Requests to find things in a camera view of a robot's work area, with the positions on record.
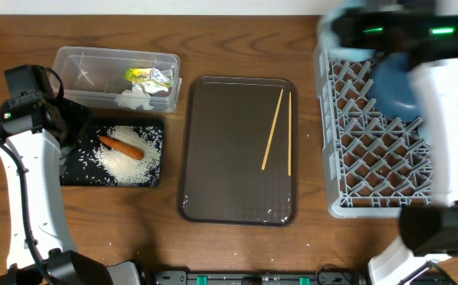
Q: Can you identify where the green and silver wrapper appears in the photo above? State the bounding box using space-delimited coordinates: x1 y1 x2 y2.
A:
124 67 174 87

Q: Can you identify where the orange carrot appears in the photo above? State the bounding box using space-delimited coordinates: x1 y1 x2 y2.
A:
99 136 145 160

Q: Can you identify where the grey dishwasher rack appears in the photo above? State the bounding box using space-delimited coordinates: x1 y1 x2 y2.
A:
313 41 433 219

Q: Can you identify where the clear plastic bin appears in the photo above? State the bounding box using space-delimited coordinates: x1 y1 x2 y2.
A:
50 46 182 112

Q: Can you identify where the white paper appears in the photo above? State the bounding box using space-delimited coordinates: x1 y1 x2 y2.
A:
133 82 169 97
115 89 153 111

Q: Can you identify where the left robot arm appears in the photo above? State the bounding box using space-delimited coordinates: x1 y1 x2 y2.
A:
0 96 141 284

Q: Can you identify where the dark brown serving tray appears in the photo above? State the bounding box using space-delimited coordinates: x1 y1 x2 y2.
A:
178 76 298 226

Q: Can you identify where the small light blue bowl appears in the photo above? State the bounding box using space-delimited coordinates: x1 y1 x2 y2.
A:
317 0 375 62

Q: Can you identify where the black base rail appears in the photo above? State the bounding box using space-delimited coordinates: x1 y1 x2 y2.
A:
151 268 369 285

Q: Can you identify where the wooden chopstick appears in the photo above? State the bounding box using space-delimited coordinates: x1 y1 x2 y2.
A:
287 92 292 177
261 89 283 171

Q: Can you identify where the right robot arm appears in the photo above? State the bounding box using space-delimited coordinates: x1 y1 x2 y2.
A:
319 4 458 284

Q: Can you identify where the large blue plate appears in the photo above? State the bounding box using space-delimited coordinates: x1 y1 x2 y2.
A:
368 53 421 123

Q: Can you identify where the black tray bin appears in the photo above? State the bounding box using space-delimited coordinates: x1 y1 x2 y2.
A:
60 118 165 186

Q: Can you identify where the pile of white rice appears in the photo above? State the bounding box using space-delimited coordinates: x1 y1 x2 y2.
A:
75 125 164 187

